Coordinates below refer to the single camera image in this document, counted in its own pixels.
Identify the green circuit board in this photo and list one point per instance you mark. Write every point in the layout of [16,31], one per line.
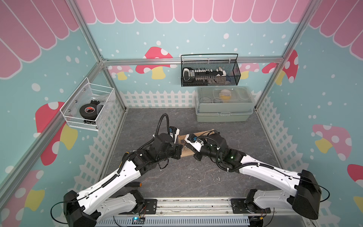
[138,220]

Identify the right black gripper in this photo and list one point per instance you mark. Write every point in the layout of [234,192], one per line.
[196,156]

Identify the yellow item in box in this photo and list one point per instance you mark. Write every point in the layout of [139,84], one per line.
[225,95]

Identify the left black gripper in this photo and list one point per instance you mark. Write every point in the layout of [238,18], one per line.
[177,148]

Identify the green plastic storage box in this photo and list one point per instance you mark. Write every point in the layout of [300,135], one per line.
[211,109]

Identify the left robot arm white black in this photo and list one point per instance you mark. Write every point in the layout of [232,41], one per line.
[89,206]

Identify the white black device in basket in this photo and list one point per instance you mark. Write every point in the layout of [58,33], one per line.
[202,76]

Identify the black tape roll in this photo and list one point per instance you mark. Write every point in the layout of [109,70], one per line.
[89,111]

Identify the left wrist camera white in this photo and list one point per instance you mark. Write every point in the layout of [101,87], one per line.
[174,133]

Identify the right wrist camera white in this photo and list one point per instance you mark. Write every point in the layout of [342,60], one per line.
[193,142]

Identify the white wire basket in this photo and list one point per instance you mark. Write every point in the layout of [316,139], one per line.
[88,93]

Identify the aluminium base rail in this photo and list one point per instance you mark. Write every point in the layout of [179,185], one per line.
[207,212]

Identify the wooden jewelry display stand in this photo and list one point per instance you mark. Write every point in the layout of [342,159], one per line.
[186,151]

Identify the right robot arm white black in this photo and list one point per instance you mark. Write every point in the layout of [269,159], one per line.
[297,191]

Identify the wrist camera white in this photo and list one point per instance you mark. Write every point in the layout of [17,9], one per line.
[193,142]
[174,133]

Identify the yellow black screwdriver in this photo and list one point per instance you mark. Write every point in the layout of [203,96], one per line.
[133,184]

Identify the black wire mesh basket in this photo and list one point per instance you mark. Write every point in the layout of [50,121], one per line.
[227,62]

